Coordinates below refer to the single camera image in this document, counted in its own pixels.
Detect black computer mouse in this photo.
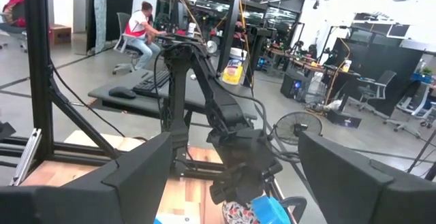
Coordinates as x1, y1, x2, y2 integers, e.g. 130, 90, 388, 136
108, 86, 138, 99

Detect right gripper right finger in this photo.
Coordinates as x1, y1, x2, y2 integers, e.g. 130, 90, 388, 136
297, 130, 436, 224

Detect white office chair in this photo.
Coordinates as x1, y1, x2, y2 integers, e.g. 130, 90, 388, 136
383, 80, 436, 140

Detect black desk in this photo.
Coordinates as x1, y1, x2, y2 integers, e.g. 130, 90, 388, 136
87, 67, 259, 121

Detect black table edge rail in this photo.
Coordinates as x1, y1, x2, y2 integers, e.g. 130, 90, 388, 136
0, 135, 225, 181

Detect black floor fan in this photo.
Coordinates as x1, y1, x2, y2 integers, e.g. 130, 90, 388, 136
273, 111, 324, 146

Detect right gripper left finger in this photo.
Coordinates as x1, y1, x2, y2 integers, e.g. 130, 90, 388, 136
0, 131, 174, 224

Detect black partition panel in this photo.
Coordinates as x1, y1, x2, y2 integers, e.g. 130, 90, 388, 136
332, 37, 425, 116

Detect red jacket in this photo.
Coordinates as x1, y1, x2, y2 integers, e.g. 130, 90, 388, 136
0, 0, 27, 28

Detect black pillar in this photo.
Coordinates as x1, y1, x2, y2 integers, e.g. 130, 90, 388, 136
217, 0, 241, 74

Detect yellow wipes canister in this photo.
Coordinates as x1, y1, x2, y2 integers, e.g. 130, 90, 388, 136
221, 47, 248, 86

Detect black frame post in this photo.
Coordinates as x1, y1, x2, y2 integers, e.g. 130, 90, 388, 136
22, 0, 121, 161

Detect wooden workbench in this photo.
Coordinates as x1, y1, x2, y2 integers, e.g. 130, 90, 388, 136
267, 46, 362, 78

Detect grey office chair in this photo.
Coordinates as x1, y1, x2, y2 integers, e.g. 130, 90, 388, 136
112, 12, 144, 76
356, 69, 398, 113

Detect black keyboard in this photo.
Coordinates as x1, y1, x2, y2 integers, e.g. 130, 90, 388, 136
131, 69, 171, 97

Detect white perforated metal shelf riser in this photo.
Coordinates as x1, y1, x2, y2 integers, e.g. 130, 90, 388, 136
156, 212, 202, 224

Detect blue plastic bowl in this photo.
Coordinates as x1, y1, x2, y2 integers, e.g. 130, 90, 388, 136
251, 195, 292, 224

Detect grey curtain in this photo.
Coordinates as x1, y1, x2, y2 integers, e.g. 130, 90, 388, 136
93, 0, 108, 53

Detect person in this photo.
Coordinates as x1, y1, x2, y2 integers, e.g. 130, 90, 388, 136
124, 1, 168, 71

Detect red floral patterned object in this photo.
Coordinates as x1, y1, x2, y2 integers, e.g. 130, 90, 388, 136
221, 200, 260, 224

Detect black computer tower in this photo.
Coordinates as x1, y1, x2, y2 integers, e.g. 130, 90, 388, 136
280, 71, 309, 101

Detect silver aluminium extrusion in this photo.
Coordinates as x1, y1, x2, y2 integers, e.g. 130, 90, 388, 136
9, 127, 43, 187

